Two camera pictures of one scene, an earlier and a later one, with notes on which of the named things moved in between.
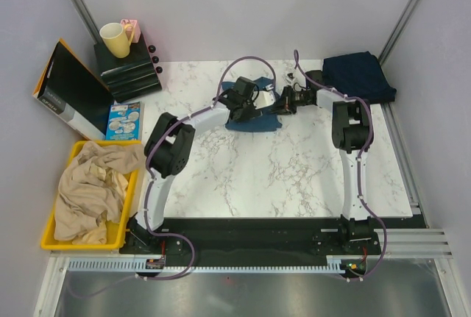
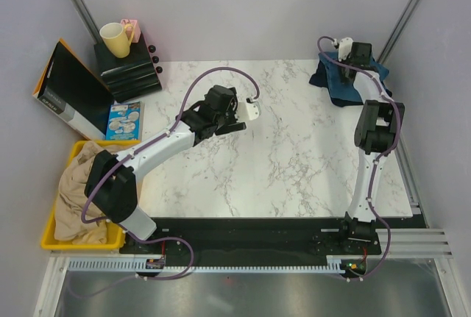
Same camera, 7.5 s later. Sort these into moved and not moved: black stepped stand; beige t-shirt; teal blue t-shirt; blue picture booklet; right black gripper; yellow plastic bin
Moved: teal blue t-shirt; right black gripper
Not moved: black stepped stand; blue picture booklet; beige t-shirt; yellow plastic bin
